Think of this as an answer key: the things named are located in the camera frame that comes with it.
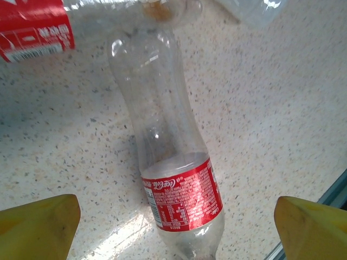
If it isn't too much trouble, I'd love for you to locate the white label bottle red cap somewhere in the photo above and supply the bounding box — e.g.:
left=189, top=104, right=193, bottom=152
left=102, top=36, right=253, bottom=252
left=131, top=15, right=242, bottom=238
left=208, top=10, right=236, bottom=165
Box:
left=219, top=0, right=288, bottom=28

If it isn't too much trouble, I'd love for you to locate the cola bottle red cap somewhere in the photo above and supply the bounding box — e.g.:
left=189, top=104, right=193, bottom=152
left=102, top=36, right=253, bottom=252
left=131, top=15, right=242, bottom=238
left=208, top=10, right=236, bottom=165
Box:
left=107, top=25, right=226, bottom=260

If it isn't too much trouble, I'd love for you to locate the aluminium mounting rail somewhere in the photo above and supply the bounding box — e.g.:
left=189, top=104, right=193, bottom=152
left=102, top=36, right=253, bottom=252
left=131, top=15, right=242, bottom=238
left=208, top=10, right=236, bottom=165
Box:
left=267, top=167, right=347, bottom=260

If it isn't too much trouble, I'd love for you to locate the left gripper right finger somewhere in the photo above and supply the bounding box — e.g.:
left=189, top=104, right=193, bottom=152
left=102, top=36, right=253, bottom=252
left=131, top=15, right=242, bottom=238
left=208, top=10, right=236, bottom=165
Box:
left=273, top=196, right=347, bottom=260

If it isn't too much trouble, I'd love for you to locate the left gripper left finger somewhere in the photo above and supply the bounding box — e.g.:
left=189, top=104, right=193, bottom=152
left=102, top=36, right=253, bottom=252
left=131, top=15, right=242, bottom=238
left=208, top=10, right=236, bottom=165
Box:
left=0, top=193, right=81, bottom=260

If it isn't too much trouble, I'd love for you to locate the cola bottle with brown residue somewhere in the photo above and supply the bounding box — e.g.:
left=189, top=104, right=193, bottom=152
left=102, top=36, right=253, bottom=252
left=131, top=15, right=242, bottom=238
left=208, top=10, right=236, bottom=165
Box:
left=0, top=0, right=204, bottom=63

